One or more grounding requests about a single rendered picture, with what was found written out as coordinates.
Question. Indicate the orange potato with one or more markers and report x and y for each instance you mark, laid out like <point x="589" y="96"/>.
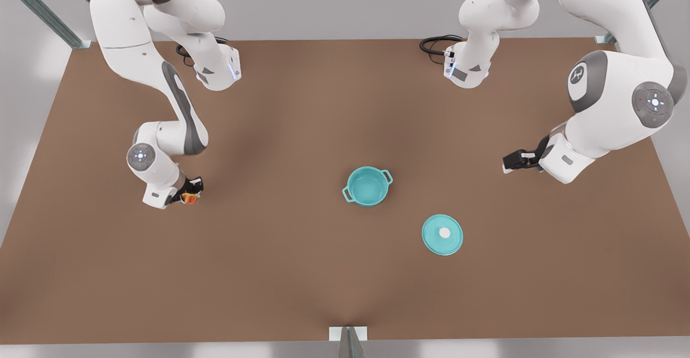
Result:
<point x="190" y="199"/>

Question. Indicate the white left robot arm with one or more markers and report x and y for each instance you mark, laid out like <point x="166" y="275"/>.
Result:
<point x="609" y="110"/>

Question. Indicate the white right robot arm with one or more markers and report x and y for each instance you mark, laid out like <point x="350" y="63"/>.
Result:
<point x="164" y="137"/>

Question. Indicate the teal lid with white knob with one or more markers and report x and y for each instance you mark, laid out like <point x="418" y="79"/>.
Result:
<point x="442" y="235"/>

